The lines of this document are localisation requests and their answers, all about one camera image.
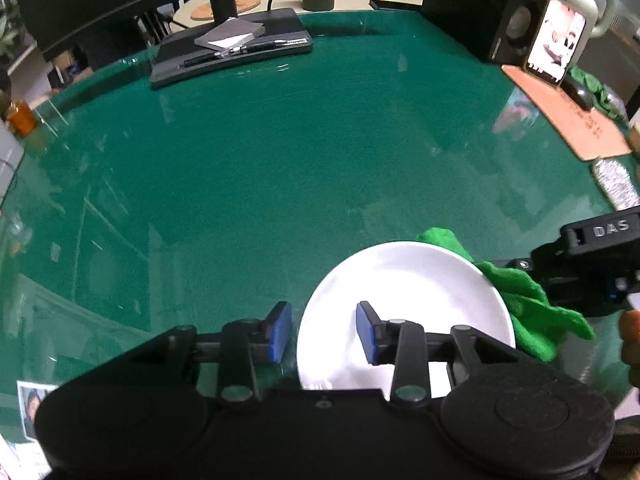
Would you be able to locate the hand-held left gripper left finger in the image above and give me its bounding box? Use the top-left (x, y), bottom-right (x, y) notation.
top-left (131, 301), bottom-right (293, 405)

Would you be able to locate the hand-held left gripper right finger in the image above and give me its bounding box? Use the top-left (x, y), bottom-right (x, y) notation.
top-left (355, 301), bottom-right (536, 406)

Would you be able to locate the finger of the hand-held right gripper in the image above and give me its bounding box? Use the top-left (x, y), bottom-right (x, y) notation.
top-left (487, 257), bottom-right (535, 273)

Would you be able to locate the bright green microfiber cloth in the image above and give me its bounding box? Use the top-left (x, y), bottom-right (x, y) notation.
top-left (416, 227), bottom-right (597, 363)

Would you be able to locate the person's right hand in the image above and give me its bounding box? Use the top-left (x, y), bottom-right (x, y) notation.
top-left (619, 310), bottom-right (640, 386)

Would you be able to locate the grey speckled pouch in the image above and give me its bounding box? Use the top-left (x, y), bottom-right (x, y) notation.
top-left (591, 158), bottom-right (640, 212)

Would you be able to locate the brown mouse pad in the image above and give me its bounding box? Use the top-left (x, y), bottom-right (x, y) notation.
top-left (501, 64), bottom-right (633, 162)

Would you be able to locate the black computer mouse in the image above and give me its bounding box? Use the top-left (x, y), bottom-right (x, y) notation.
top-left (560, 79), bottom-right (596, 112)

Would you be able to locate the smartphone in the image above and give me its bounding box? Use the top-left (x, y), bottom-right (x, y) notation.
top-left (522, 0), bottom-right (588, 86)

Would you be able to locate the black speaker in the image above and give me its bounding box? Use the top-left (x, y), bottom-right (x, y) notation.
top-left (485, 0), bottom-right (573, 65)

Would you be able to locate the printed photo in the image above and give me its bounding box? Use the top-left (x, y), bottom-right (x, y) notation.
top-left (16, 381), bottom-right (60, 443)

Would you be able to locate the grey notepad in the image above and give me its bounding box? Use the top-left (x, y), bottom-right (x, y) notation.
top-left (194, 16), bottom-right (266, 51)

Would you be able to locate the black monitor stand base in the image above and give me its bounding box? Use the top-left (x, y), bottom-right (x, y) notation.
top-left (150, 7), bottom-right (314, 90)

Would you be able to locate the white box device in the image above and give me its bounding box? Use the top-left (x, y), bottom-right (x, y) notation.
top-left (0, 122), bottom-right (26, 206)

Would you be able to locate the round wooden coaster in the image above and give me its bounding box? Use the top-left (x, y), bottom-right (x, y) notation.
top-left (191, 0), bottom-right (262, 21)

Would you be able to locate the orange jar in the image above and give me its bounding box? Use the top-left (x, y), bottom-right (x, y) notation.
top-left (6, 100), bottom-right (37, 137)

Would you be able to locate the potted plant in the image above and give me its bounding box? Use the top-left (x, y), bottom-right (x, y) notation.
top-left (0, 0), bottom-right (23, 56)

